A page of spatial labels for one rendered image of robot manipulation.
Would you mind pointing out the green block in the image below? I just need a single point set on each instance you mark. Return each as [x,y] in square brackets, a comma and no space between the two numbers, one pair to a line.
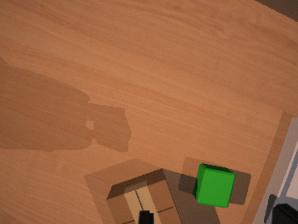
[213,185]

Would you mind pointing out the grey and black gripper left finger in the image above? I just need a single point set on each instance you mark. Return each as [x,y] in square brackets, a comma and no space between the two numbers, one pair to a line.
[145,217]

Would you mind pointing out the brown cardboard box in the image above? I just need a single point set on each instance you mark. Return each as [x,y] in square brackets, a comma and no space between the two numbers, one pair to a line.
[147,192]

